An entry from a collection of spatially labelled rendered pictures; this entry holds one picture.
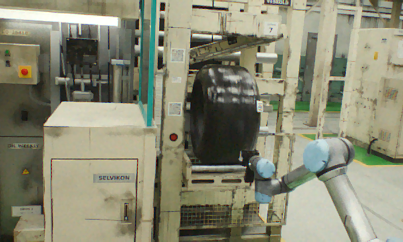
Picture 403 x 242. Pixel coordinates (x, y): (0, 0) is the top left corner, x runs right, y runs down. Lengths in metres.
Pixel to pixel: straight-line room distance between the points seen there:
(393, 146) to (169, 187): 4.78
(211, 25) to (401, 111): 4.47
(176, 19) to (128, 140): 0.89
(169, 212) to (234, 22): 1.19
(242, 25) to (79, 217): 1.52
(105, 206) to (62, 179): 0.19
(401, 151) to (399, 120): 0.47
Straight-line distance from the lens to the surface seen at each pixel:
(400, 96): 6.53
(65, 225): 1.61
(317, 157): 1.50
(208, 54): 2.61
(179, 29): 2.18
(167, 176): 2.30
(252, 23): 2.55
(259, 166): 1.76
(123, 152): 1.51
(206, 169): 2.24
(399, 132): 6.57
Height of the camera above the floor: 1.59
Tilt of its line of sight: 11 degrees down
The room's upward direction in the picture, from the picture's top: 4 degrees clockwise
